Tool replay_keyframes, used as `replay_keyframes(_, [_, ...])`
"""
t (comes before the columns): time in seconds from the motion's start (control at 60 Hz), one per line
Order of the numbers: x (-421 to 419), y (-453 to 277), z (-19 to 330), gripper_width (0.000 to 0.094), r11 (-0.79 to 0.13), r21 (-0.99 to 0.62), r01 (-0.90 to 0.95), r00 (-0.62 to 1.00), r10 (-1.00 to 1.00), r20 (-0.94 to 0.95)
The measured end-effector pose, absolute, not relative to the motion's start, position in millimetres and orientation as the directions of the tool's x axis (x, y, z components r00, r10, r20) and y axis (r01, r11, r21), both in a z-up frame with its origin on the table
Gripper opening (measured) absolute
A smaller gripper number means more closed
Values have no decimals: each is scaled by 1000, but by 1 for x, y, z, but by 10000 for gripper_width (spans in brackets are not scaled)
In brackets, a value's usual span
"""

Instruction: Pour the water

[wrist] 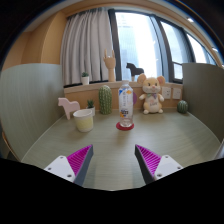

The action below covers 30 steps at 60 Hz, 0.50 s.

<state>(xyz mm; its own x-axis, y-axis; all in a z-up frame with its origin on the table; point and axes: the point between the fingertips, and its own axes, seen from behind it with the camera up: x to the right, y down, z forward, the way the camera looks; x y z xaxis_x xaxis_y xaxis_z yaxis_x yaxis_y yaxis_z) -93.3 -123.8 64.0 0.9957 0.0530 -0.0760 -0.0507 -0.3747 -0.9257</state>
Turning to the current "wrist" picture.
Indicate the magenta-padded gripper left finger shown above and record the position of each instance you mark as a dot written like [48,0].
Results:
[63,166]

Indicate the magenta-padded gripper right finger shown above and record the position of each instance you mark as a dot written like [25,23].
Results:
[166,165]

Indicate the clear plastic drink bottle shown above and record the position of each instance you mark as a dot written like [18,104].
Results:
[126,103]

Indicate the white and yellow cup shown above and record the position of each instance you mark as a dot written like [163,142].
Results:
[83,121]

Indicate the pink wooden horse figure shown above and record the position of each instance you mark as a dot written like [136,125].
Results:
[68,106]

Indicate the round green plush cactus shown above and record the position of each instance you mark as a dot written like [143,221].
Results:
[182,106]

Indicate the flat round red coaster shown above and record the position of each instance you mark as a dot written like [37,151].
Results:
[118,126]

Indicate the small succulent in white pot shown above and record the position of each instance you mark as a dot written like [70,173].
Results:
[85,80]
[90,105]

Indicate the beige mouse plush toy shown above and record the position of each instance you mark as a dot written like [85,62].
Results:
[151,96]

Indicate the green desk partition panel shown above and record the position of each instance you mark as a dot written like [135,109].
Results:
[205,96]
[30,103]

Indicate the wooden window ledge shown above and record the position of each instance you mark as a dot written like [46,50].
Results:
[75,93]

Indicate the tall green plush cactus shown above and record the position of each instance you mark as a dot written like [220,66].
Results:
[105,100]

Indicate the dark horse figure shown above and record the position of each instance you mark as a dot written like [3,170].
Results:
[135,70]

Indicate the wooden hand model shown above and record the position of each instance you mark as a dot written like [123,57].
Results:
[110,65]

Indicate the light grey curtain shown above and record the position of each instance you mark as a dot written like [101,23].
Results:
[86,46]

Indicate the dark-framed window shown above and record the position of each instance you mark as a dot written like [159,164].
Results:
[136,40]

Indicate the ceiling lights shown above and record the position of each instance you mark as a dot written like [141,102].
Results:
[190,20]

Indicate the white wall socket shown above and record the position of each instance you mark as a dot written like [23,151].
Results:
[177,93]
[166,92]

